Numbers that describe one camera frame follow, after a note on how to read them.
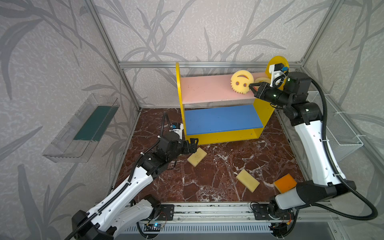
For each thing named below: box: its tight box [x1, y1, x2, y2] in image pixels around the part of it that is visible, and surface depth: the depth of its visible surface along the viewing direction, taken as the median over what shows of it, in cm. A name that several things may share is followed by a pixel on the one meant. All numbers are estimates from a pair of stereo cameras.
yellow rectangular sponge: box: [236, 169, 261, 193], surface depth 85 cm
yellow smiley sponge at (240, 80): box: [230, 70, 254, 95], surface depth 65 cm
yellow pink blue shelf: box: [176, 56, 290, 146], surface depth 92 cm
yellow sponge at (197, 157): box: [187, 147, 208, 167], surface depth 93 cm
